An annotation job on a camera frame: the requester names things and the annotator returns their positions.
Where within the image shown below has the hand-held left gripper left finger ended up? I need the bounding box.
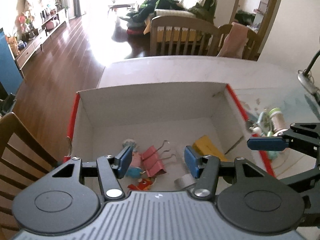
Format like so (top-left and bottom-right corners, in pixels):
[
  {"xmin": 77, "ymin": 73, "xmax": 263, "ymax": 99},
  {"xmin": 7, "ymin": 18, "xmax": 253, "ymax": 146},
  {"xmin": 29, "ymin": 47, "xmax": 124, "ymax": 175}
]
[{"xmin": 50, "ymin": 145, "xmax": 133, "ymax": 201}]

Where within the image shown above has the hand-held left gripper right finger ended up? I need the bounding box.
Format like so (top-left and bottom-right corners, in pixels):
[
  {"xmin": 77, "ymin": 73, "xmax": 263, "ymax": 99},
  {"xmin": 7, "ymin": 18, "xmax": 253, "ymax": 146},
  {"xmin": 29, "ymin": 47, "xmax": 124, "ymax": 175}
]
[{"xmin": 184, "ymin": 145, "xmax": 269, "ymax": 201}]

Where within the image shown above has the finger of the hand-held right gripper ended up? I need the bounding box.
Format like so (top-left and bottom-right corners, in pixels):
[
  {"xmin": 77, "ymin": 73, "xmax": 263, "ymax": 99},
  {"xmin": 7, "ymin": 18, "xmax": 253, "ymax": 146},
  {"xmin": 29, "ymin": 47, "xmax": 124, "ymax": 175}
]
[
  {"xmin": 276, "ymin": 163, "xmax": 320, "ymax": 193},
  {"xmin": 247, "ymin": 123, "xmax": 320, "ymax": 160}
]

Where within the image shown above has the pink pig figurine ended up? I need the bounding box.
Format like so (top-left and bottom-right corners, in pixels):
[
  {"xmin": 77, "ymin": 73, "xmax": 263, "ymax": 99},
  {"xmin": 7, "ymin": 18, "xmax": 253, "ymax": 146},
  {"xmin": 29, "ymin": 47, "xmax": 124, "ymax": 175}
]
[{"xmin": 122, "ymin": 139, "xmax": 146, "ymax": 178}]

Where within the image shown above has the small clear bottle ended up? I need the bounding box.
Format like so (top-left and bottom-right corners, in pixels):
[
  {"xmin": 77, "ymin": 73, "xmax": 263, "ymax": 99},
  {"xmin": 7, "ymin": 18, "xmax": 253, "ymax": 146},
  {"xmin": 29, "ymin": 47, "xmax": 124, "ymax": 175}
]
[{"xmin": 174, "ymin": 173, "xmax": 198, "ymax": 191}]

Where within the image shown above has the small yellow box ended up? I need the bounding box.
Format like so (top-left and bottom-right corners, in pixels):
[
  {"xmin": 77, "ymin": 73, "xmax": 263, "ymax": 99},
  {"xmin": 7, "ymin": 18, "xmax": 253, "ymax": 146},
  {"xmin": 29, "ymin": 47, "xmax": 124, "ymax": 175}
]
[{"xmin": 192, "ymin": 135, "xmax": 228, "ymax": 162}]

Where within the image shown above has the green correction tape dispenser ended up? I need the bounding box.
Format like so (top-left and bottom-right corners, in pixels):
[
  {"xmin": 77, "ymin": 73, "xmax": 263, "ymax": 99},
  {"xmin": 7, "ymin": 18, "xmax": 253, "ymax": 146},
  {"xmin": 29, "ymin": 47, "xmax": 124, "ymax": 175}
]
[{"xmin": 254, "ymin": 110, "xmax": 272, "ymax": 131}]

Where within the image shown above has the small jar with green lid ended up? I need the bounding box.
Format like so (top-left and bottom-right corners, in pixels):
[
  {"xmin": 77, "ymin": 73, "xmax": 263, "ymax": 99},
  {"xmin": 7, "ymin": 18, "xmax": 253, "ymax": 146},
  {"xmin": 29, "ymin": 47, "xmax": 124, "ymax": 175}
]
[{"xmin": 268, "ymin": 107, "xmax": 287, "ymax": 133}]

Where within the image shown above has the orange keychain toy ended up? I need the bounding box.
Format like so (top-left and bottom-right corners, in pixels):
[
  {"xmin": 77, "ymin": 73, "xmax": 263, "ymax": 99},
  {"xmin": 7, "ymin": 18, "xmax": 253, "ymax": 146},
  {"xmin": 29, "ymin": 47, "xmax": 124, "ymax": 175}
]
[{"xmin": 127, "ymin": 178, "xmax": 155, "ymax": 192}]

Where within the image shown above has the red cardboard shoe box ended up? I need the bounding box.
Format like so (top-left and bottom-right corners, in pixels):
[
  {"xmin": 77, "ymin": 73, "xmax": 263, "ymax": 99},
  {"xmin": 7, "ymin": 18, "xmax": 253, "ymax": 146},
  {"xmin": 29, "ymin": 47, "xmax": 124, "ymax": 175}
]
[{"xmin": 65, "ymin": 81, "xmax": 275, "ymax": 193}]

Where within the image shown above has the white desk lamp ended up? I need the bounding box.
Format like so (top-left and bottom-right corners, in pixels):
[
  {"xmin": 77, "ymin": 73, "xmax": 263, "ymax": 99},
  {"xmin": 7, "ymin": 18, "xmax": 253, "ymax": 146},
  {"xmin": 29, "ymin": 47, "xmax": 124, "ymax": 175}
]
[{"xmin": 297, "ymin": 50, "xmax": 320, "ymax": 96}]

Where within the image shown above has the light wooden chair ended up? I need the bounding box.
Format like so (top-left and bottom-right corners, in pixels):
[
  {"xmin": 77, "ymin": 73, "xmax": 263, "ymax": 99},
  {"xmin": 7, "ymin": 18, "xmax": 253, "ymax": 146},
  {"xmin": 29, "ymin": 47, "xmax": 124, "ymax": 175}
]
[
  {"xmin": 150, "ymin": 15, "xmax": 218, "ymax": 57},
  {"xmin": 217, "ymin": 23, "xmax": 262, "ymax": 61}
]

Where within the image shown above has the pink cloth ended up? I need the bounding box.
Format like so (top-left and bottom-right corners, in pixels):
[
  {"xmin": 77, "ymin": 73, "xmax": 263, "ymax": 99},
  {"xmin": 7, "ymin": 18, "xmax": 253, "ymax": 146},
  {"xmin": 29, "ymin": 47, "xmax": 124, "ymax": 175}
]
[{"xmin": 218, "ymin": 22, "xmax": 248, "ymax": 59}]

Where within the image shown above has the dark wooden chair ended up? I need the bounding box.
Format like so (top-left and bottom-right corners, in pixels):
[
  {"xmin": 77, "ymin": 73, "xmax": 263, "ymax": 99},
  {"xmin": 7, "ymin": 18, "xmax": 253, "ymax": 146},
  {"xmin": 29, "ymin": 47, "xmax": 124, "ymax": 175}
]
[{"xmin": 0, "ymin": 112, "xmax": 62, "ymax": 240}]

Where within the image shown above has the yellow seat cushion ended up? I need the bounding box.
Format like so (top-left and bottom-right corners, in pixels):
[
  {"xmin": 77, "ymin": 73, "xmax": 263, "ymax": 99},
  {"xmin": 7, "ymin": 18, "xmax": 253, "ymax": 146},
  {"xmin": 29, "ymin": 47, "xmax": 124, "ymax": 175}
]
[{"xmin": 144, "ymin": 24, "xmax": 208, "ymax": 42}]

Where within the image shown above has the wooden tv cabinet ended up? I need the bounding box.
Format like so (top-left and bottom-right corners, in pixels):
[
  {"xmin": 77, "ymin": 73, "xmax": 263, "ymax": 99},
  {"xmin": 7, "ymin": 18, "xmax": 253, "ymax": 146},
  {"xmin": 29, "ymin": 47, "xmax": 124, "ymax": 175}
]
[{"xmin": 15, "ymin": 7, "xmax": 69, "ymax": 71}]

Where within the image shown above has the pile of dark clothes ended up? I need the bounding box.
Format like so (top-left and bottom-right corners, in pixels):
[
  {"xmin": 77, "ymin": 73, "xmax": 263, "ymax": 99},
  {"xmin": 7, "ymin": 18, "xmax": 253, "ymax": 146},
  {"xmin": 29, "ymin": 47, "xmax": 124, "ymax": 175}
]
[{"xmin": 120, "ymin": 0, "xmax": 181, "ymax": 36}]

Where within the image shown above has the blue panel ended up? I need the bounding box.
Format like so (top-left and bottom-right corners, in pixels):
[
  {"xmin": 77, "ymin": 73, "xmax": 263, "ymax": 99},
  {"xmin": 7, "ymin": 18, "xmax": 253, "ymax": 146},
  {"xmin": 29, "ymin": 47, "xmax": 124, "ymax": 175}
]
[{"xmin": 0, "ymin": 29, "xmax": 24, "ymax": 91}]

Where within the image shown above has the teal sofa with blankets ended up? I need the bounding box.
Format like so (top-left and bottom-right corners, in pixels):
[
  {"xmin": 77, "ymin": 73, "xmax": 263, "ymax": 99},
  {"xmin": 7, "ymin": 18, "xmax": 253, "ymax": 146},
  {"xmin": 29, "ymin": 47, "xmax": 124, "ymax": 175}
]
[{"xmin": 155, "ymin": 0, "xmax": 218, "ymax": 26}]

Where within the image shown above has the coffee table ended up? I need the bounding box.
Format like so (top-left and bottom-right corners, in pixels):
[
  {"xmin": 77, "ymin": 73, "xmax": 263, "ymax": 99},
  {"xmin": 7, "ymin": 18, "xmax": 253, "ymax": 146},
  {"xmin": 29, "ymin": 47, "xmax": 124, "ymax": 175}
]
[{"xmin": 107, "ymin": 0, "xmax": 139, "ymax": 13}]

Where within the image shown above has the pink flower bouquet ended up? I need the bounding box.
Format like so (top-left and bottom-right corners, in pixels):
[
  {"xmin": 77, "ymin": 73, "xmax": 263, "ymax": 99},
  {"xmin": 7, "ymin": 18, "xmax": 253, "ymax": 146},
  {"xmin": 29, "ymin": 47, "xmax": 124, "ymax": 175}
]
[{"xmin": 16, "ymin": 12, "xmax": 33, "ymax": 31}]

